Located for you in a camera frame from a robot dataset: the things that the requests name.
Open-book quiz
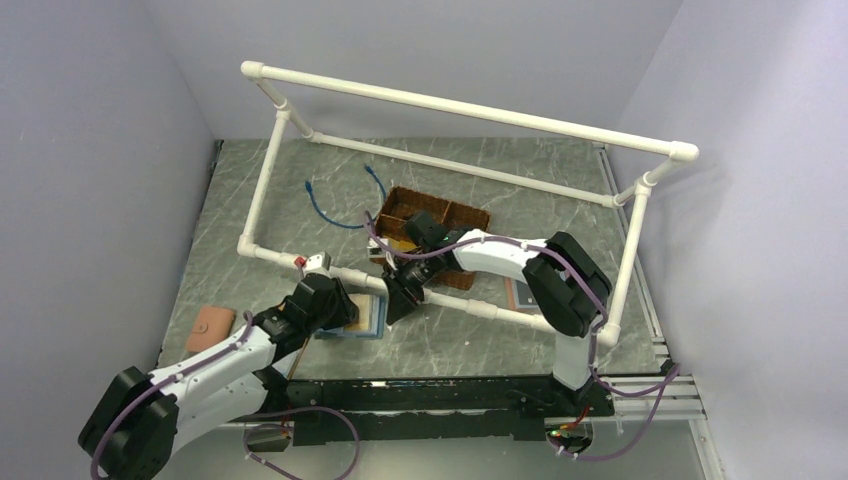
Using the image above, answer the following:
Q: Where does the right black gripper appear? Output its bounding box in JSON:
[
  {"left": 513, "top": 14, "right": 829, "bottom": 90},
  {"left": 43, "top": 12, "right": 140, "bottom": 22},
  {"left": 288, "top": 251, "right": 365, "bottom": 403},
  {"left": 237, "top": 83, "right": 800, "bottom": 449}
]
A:
[{"left": 382, "top": 247, "right": 439, "bottom": 326}]

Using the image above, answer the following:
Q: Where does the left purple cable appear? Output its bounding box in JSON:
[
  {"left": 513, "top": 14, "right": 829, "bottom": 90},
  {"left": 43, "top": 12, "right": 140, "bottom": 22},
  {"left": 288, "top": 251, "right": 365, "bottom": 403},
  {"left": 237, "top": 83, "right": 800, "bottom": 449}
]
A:
[{"left": 89, "top": 309, "right": 256, "bottom": 480}]

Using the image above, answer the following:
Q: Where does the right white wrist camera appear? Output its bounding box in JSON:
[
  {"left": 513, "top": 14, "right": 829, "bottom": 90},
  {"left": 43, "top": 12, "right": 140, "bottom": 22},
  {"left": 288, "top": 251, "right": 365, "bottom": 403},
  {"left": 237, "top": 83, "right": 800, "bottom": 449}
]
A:
[{"left": 366, "top": 240, "right": 386, "bottom": 263}]

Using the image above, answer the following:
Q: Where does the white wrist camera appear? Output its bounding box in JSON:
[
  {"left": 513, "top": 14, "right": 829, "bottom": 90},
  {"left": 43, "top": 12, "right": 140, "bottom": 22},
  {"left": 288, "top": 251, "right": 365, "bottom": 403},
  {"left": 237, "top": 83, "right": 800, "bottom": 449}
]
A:
[
  {"left": 366, "top": 240, "right": 386, "bottom": 263},
  {"left": 294, "top": 252, "right": 332, "bottom": 276}
]

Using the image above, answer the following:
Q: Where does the blue ethernet cable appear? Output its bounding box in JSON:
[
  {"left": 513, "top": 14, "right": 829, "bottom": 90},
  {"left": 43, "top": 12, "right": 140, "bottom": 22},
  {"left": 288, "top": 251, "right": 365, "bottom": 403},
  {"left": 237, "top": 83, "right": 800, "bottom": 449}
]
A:
[{"left": 304, "top": 163, "right": 388, "bottom": 231}]

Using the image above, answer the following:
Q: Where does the white PVC pipe frame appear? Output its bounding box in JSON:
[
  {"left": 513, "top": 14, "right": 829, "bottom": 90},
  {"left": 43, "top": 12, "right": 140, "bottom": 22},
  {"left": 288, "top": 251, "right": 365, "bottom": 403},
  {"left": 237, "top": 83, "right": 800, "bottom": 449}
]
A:
[{"left": 237, "top": 61, "right": 699, "bottom": 347}]

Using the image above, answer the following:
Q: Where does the purple cable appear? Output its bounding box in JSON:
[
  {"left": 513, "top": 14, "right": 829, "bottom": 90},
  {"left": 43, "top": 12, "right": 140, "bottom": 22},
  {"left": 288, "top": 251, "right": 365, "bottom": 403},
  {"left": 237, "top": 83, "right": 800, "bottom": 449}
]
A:
[
  {"left": 362, "top": 210, "right": 684, "bottom": 464},
  {"left": 89, "top": 309, "right": 256, "bottom": 480}
]

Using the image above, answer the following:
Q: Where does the brown wicker divided basket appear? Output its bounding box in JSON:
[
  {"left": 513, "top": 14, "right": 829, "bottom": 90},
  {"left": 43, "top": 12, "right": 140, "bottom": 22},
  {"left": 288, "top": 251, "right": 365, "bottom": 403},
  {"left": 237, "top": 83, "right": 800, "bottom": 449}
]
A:
[{"left": 374, "top": 186, "right": 491, "bottom": 252}]

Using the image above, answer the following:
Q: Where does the gold credit card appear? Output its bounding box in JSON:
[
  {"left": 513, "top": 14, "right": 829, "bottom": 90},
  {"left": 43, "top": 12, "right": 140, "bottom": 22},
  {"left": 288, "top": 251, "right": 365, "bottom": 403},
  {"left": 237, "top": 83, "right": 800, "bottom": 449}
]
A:
[{"left": 342, "top": 293, "right": 380, "bottom": 336}]

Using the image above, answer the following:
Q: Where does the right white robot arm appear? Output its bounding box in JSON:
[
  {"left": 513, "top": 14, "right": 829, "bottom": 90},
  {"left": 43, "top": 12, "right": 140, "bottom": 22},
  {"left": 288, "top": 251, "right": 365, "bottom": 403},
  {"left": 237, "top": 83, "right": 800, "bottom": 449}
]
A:
[{"left": 382, "top": 211, "right": 612, "bottom": 415}]

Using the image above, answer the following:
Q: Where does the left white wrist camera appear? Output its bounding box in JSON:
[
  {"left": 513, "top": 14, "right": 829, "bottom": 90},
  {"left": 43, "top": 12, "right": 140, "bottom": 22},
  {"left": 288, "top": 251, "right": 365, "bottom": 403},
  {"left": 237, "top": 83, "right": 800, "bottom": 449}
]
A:
[{"left": 294, "top": 252, "right": 332, "bottom": 276}]

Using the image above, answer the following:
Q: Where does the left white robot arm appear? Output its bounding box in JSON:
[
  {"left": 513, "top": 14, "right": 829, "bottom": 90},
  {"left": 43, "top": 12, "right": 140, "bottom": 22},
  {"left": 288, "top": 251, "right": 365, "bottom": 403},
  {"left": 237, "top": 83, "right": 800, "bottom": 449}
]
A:
[{"left": 78, "top": 273, "right": 359, "bottom": 479}]

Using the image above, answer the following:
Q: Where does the blue card holder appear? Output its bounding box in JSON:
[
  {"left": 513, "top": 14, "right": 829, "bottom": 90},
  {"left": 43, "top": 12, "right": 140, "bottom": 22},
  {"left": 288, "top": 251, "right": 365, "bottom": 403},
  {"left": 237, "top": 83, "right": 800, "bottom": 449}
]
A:
[{"left": 314, "top": 294, "right": 387, "bottom": 340}]

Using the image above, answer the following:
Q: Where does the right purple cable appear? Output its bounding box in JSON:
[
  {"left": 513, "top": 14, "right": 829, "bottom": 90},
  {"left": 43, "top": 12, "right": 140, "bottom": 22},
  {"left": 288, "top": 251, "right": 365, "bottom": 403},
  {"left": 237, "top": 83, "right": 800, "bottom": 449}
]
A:
[{"left": 362, "top": 210, "right": 684, "bottom": 464}]

